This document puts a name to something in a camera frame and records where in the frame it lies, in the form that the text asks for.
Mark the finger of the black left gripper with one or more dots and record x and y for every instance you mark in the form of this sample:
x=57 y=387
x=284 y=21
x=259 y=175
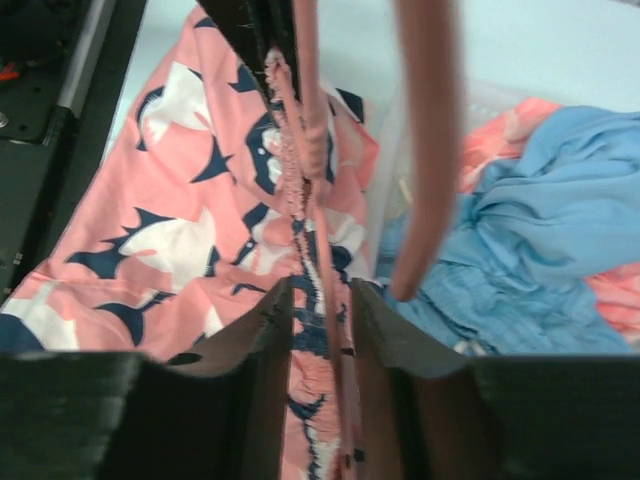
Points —
x=253 y=28

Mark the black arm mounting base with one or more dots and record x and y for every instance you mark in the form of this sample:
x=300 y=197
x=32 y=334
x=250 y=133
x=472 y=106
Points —
x=63 y=64

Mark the coral pink garment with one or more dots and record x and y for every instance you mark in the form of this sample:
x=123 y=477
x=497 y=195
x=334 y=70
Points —
x=504 y=136

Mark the pink shark print shorts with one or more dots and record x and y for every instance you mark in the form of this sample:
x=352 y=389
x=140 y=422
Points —
x=199 y=209

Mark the white plastic laundry basket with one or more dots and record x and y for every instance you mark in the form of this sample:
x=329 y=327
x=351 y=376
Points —
x=389 y=194

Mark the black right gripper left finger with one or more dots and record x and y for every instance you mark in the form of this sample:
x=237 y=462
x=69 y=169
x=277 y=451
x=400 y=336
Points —
x=215 y=411

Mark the pink wire hanger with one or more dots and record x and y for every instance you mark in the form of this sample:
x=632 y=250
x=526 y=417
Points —
x=431 y=67

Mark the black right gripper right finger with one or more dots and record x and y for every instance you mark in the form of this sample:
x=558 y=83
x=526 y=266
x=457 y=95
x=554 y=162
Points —
x=429 y=412

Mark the light blue garment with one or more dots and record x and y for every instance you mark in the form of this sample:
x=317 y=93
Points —
x=511 y=275

